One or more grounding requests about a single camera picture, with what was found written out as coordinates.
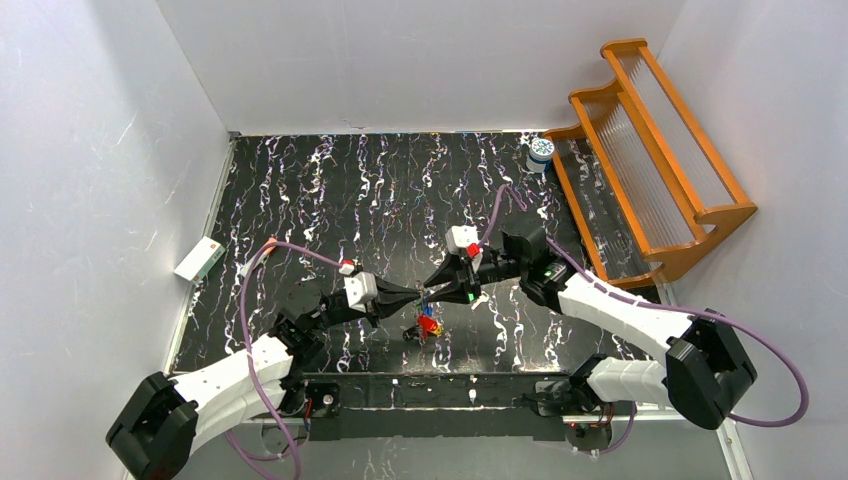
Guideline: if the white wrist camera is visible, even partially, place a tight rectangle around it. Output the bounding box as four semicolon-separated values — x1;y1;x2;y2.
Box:
445;226;481;259
339;260;378;313

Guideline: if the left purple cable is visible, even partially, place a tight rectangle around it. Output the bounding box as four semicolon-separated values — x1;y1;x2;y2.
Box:
223;241;359;480

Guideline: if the orange white marker tube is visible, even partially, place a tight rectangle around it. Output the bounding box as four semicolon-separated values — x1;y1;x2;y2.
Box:
237;237;277;278

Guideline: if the white cardboard box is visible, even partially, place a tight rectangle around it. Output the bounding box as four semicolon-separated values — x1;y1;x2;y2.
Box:
173;236;224;284

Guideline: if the orange wooden rack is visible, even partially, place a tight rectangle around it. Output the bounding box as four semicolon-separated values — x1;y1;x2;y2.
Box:
543;38;757;285

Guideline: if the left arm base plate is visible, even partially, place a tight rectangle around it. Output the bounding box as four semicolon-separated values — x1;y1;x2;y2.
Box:
279;380;341;419

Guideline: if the small white blue jar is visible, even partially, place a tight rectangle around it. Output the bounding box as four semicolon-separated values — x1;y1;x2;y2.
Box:
526;137;556;173

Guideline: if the purple cable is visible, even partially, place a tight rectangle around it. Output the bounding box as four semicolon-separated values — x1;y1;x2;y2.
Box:
223;241;359;480
476;183;811;458

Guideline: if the aluminium rail frame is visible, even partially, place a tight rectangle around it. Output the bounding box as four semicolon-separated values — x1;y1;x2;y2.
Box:
123;374;755;480

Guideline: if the keyring with coloured tags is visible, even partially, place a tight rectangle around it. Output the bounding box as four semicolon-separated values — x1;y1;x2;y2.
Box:
402;289;444;343

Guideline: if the green tagged loose key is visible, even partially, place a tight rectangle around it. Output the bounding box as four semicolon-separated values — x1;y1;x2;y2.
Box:
469;291;490;310

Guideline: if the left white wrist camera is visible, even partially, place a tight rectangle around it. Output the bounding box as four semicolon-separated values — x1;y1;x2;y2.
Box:
339;260;378;313

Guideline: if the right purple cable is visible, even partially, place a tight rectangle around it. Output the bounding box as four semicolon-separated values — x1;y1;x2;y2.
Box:
476;183;811;458

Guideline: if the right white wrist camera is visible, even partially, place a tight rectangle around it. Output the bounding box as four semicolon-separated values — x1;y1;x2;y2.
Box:
445;226;481;259

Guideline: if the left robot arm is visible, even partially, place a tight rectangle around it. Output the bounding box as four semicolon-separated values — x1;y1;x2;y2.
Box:
105;272;420;479

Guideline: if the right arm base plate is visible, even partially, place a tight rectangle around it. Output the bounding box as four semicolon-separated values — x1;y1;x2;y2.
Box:
514;380;633;423

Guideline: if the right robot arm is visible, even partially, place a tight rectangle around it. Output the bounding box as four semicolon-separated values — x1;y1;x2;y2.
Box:
424;226;757;430

